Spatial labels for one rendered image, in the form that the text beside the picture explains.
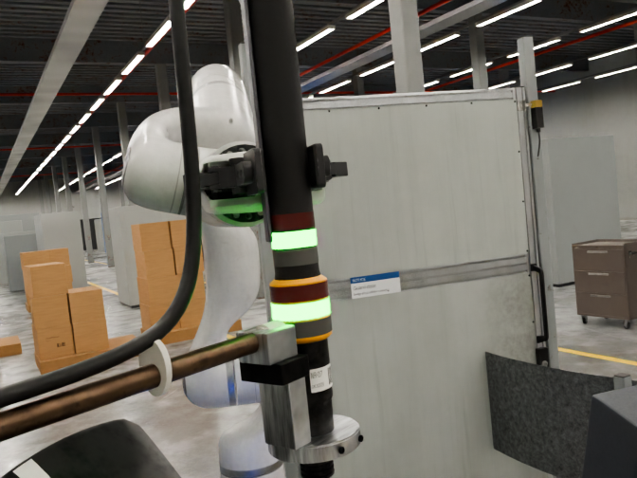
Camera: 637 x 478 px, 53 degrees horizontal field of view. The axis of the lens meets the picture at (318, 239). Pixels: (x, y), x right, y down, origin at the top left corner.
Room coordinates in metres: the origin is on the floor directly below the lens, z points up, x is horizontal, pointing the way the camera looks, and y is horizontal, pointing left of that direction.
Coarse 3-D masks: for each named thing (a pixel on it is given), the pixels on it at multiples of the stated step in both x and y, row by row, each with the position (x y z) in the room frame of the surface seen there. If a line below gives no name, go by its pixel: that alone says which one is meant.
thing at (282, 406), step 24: (264, 336) 0.42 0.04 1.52; (288, 336) 0.44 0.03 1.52; (240, 360) 0.44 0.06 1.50; (264, 360) 0.42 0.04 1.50; (288, 360) 0.43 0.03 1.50; (264, 384) 0.45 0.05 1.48; (288, 384) 0.43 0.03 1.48; (264, 408) 0.45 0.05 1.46; (288, 408) 0.43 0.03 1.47; (264, 432) 0.45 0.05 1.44; (288, 432) 0.44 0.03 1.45; (336, 432) 0.46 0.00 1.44; (288, 456) 0.44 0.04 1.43; (312, 456) 0.44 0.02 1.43; (336, 456) 0.44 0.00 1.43
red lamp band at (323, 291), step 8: (272, 288) 0.46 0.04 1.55; (280, 288) 0.45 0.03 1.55; (288, 288) 0.45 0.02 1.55; (296, 288) 0.45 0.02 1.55; (304, 288) 0.45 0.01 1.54; (312, 288) 0.45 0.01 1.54; (320, 288) 0.46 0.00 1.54; (272, 296) 0.46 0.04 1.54; (280, 296) 0.45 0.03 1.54; (288, 296) 0.45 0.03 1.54; (296, 296) 0.45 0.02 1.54; (304, 296) 0.45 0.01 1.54; (312, 296) 0.45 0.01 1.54; (320, 296) 0.46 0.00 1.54
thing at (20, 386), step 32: (192, 96) 0.40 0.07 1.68; (192, 128) 0.40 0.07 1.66; (192, 160) 0.40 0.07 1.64; (192, 192) 0.40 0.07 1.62; (192, 224) 0.39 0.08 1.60; (192, 256) 0.39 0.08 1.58; (192, 288) 0.39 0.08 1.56; (160, 320) 0.37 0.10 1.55; (128, 352) 0.35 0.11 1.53; (160, 352) 0.36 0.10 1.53; (32, 384) 0.31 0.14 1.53; (64, 384) 0.32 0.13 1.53; (160, 384) 0.36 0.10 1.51
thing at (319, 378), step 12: (300, 348) 0.45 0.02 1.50; (312, 348) 0.46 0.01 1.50; (324, 348) 0.46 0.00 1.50; (312, 360) 0.46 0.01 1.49; (324, 360) 0.46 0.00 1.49; (312, 372) 0.45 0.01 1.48; (324, 372) 0.46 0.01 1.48; (312, 384) 0.45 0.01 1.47; (324, 384) 0.46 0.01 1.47; (312, 396) 0.45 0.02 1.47; (324, 396) 0.46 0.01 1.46; (312, 408) 0.46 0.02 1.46; (324, 408) 0.46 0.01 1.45; (312, 420) 0.46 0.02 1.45; (324, 420) 0.46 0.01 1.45; (312, 432) 0.46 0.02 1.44; (324, 432) 0.46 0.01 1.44; (300, 468) 0.47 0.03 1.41; (312, 468) 0.46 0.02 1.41; (324, 468) 0.46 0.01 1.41
